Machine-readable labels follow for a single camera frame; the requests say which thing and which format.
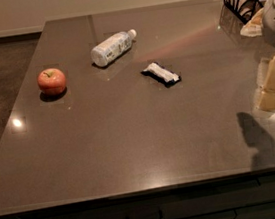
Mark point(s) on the white blue rxbar wrapper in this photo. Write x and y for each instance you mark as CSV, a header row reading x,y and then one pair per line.
x,y
161,74

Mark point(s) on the red apple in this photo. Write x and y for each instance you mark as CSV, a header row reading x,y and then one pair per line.
x,y
52,82

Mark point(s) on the snack packet beside basket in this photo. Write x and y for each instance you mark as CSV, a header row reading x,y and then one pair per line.
x,y
254,26

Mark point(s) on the clear plastic water bottle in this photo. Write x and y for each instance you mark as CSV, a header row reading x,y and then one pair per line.
x,y
111,48

